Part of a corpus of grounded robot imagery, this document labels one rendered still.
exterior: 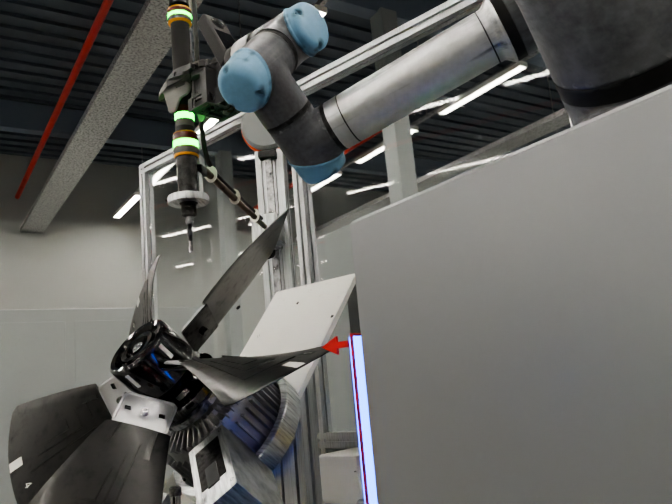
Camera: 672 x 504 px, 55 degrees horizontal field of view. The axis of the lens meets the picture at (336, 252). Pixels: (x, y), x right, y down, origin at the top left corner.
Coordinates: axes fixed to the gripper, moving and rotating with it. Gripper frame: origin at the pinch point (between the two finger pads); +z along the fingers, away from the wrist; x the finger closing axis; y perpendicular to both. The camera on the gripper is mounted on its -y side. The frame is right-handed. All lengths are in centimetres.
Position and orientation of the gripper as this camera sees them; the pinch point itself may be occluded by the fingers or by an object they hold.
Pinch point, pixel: (174, 96)
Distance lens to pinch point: 124.4
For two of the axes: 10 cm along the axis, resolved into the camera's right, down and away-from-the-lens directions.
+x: 6.7, 0.9, 7.4
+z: -7.4, 2.0, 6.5
